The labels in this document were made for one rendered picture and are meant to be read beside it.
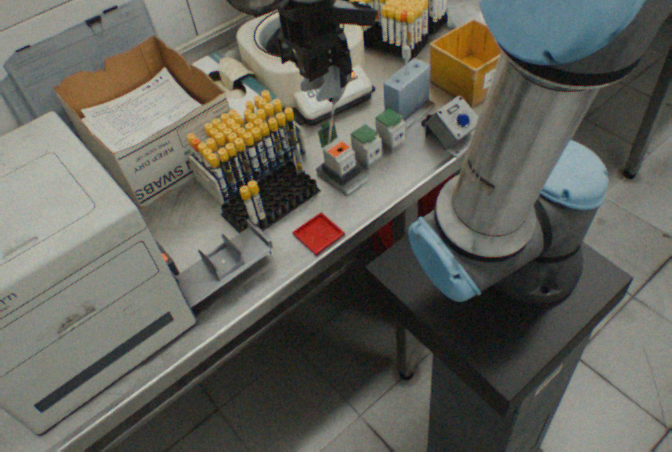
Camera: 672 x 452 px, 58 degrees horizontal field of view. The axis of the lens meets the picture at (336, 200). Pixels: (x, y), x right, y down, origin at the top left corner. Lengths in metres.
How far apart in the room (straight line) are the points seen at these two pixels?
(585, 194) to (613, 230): 1.53
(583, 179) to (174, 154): 0.74
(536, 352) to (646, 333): 1.21
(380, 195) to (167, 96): 0.52
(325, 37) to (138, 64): 0.59
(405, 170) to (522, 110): 0.68
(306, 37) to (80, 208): 0.39
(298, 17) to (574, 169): 0.42
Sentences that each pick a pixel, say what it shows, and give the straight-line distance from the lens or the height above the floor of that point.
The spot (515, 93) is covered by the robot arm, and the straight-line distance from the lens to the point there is 0.52.
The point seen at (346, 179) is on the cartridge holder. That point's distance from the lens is 1.15.
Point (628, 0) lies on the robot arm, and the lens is 0.42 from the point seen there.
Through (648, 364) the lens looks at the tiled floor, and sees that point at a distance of 2.06.
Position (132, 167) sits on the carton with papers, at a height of 0.98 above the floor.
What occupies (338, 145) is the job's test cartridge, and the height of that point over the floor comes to 0.95.
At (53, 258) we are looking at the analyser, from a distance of 0.81.
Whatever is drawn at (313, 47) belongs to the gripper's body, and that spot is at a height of 1.22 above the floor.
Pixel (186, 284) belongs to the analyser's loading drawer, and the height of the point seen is 0.92.
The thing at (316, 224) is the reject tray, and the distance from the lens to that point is 1.11.
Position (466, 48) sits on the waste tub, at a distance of 1.44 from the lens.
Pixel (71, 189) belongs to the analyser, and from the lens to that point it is 0.87.
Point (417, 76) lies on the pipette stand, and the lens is 1.25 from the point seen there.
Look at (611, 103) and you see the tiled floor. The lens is 2.81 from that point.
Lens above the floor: 1.73
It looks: 48 degrees down
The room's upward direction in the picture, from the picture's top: 8 degrees counter-clockwise
